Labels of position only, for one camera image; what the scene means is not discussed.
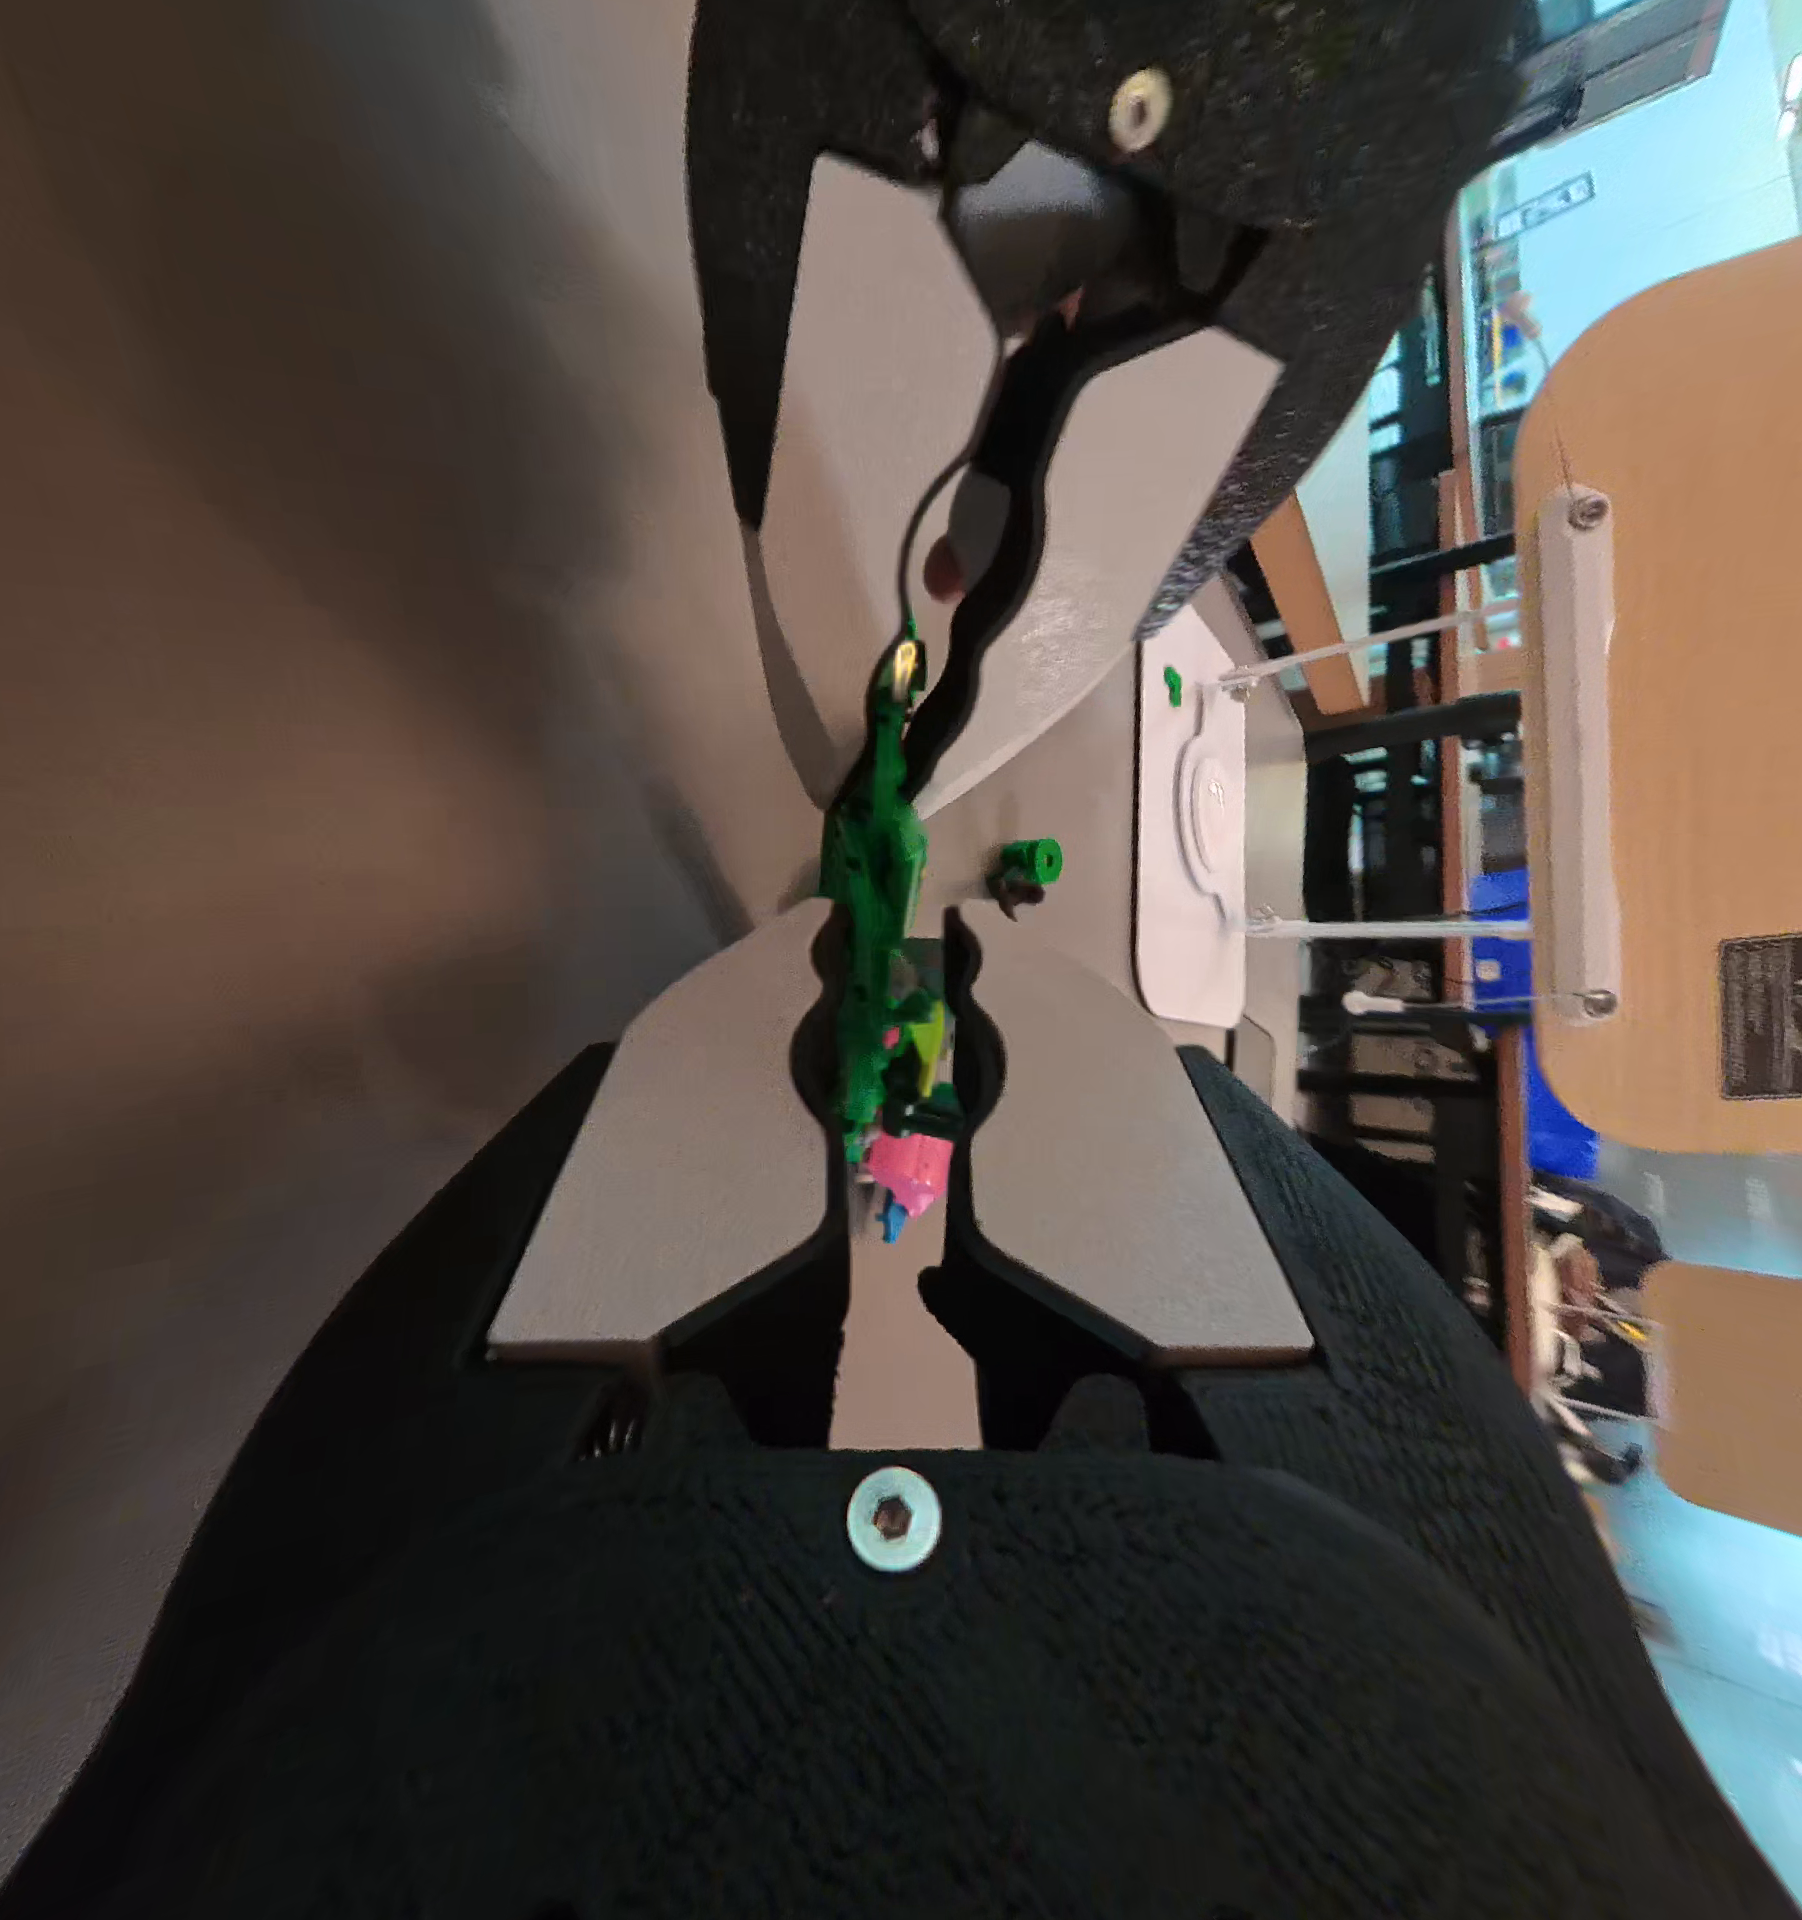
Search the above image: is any wooden seat chair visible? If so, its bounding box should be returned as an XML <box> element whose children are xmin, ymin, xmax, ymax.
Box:
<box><xmin>1215</xmin><ymin>225</ymin><xmax>1802</xmax><ymax>1156</ymax></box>
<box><xmin>1531</xmin><ymin>1260</ymin><xmax>1802</xmax><ymax>1553</ymax></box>

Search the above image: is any white flat pad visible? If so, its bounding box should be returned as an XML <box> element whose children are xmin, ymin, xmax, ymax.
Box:
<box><xmin>1134</xmin><ymin>630</ymin><xmax>1251</xmax><ymax>1030</ymax></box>

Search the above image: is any black metal shelf frame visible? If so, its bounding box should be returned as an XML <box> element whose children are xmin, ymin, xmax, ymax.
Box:
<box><xmin>1298</xmin><ymin>286</ymin><xmax>1529</xmax><ymax>1149</ymax></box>

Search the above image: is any green lego stem piece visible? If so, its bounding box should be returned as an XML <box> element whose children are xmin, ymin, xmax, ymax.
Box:
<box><xmin>818</xmin><ymin>630</ymin><xmax>937</xmax><ymax>1164</ymax></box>

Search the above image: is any person's left hand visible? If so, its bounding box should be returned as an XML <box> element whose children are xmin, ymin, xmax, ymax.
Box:
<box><xmin>924</xmin><ymin>462</ymin><xmax>1023</xmax><ymax>602</ymax></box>

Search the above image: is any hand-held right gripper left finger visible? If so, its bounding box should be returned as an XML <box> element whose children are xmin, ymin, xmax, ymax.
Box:
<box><xmin>487</xmin><ymin>897</ymin><xmax>861</xmax><ymax>1367</ymax></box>

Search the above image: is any blue plastic bin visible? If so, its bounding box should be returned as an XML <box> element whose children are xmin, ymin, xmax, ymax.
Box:
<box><xmin>1467</xmin><ymin>867</ymin><xmax>1603</xmax><ymax>1181</ymax></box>

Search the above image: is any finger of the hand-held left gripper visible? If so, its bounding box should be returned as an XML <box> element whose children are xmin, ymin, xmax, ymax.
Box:
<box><xmin>908</xmin><ymin>321</ymin><xmax>1287</xmax><ymax>820</ymax></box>
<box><xmin>750</xmin><ymin>150</ymin><xmax>1003</xmax><ymax>812</ymax></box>

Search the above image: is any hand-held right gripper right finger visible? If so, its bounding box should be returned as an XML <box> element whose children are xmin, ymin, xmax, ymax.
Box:
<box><xmin>939</xmin><ymin>906</ymin><xmax>1317</xmax><ymax>1367</ymax></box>

